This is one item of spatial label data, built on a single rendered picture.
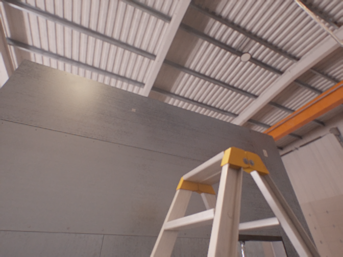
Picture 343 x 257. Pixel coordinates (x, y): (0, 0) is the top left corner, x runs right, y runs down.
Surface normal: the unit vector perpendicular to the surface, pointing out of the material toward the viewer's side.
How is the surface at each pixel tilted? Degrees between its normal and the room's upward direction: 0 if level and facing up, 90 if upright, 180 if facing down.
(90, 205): 90
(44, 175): 90
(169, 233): 92
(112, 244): 90
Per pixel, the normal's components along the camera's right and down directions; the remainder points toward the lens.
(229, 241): 0.49, -0.54
